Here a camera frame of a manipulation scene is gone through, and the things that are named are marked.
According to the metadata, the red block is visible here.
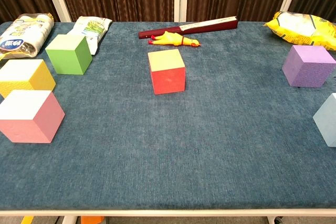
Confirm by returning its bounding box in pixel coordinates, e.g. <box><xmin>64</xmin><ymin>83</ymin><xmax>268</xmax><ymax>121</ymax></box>
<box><xmin>147</xmin><ymin>48</ymin><xmax>186</xmax><ymax>95</ymax></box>

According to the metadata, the purple cube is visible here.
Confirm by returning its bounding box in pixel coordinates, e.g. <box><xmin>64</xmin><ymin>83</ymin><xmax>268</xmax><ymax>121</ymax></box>
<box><xmin>281</xmin><ymin>45</ymin><xmax>336</xmax><ymax>88</ymax></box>

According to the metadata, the light blue cube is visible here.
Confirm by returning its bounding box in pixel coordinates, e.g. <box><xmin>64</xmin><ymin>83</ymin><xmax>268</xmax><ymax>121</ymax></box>
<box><xmin>312</xmin><ymin>92</ymin><xmax>336</xmax><ymax>148</ymax></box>

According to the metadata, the yellow block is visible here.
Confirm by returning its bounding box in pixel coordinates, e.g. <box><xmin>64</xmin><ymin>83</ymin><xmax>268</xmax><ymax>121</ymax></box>
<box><xmin>0</xmin><ymin>59</ymin><xmax>56</xmax><ymax>99</ymax></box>

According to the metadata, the white table frame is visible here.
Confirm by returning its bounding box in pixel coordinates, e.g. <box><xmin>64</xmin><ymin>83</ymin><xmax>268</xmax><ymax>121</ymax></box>
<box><xmin>0</xmin><ymin>209</ymin><xmax>336</xmax><ymax>224</ymax></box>

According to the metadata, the blue felt table cloth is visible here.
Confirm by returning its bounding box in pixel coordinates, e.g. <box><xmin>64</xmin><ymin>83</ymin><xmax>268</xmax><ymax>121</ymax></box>
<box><xmin>0</xmin><ymin>21</ymin><xmax>336</xmax><ymax>211</ymax></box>

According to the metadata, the white green snack package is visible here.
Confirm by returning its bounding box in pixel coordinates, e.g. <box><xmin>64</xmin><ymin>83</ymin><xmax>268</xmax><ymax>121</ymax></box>
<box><xmin>67</xmin><ymin>16</ymin><xmax>113</xmax><ymax>56</ymax></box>

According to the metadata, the orange plastic object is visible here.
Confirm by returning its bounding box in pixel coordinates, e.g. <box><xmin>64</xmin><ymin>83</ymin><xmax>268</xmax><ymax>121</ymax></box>
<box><xmin>80</xmin><ymin>216</ymin><xmax>105</xmax><ymax>224</ymax></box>

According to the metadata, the yellow white snack bag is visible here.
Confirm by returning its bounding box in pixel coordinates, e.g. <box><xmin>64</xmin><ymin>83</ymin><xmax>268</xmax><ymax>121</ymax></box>
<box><xmin>0</xmin><ymin>13</ymin><xmax>55</xmax><ymax>61</ymax></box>

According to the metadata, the yellow rubber chicken toy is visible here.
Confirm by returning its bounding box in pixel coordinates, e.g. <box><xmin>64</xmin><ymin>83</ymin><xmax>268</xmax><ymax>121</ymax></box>
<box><xmin>148</xmin><ymin>30</ymin><xmax>202</xmax><ymax>48</ymax></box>

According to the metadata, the green block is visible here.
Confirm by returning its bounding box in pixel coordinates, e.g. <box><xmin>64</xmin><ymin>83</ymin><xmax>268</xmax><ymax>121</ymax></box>
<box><xmin>45</xmin><ymin>34</ymin><xmax>93</xmax><ymax>76</ymax></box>

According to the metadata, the pink block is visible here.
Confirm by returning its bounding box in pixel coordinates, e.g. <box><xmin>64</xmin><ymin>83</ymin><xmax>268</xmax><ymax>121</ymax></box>
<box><xmin>0</xmin><ymin>89</ymin><xmax>66</xmax><ymax>144</ymax></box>

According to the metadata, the dark red folded fan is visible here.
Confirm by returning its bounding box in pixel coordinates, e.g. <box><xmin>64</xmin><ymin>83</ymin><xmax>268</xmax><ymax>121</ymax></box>
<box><xmin>138</xmin><ymin>16</ymin><xmax>239</xmax><ymax>40</ymax></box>

